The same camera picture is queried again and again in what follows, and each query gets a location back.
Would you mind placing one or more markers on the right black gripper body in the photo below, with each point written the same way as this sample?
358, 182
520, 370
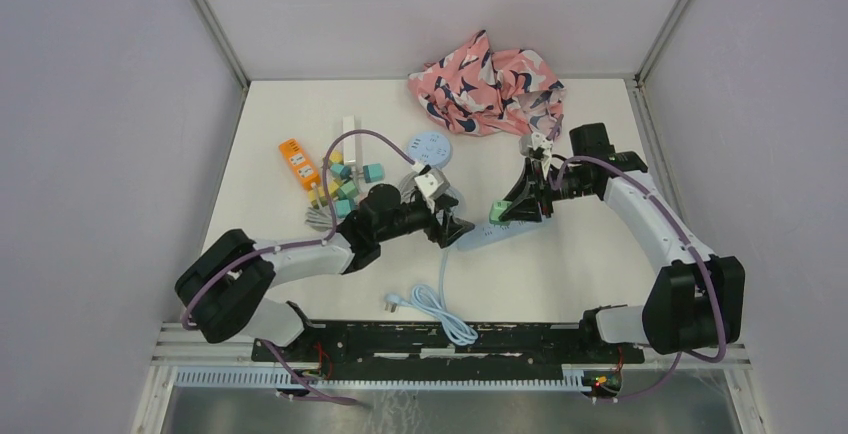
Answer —
570, 183

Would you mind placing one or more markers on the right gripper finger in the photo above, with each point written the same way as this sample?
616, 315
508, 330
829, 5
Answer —
534, 179
524, 204

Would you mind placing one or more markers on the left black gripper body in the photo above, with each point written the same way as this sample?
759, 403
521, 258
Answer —
413, 216

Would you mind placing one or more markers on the green adapter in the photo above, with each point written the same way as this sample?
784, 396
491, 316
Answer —
348, 190
497, 210

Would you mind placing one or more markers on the light blue power strip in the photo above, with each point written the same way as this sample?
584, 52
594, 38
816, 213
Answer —
487, 234

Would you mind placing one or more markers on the teal USB plug adapter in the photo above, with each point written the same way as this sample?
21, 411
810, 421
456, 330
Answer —
344, 207

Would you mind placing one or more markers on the yellow USB plug adapter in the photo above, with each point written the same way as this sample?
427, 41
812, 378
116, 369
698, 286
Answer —
317, 197

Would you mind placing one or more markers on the white power strip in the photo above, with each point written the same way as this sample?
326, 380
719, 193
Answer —
351, 149

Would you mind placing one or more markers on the round blue socket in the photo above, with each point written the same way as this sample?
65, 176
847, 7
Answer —
430, 147

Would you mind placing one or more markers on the orange power strip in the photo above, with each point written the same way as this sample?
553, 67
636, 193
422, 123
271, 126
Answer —
300, 164

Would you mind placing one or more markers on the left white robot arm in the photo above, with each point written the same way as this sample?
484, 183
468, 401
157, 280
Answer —
224, 290

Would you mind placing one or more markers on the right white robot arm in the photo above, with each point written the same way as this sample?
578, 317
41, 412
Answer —
695, 305

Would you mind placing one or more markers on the pink patterned cloth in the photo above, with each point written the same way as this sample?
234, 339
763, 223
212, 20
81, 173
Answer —
477, 91

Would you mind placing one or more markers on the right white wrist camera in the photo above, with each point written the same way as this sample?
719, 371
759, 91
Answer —
536, 146

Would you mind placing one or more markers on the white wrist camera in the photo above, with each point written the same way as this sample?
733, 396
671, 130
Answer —
432, 184
536, 146

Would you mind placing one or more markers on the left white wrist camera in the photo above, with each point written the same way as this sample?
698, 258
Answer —
432, 184

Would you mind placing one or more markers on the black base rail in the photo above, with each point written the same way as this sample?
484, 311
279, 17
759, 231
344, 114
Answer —
421, 351

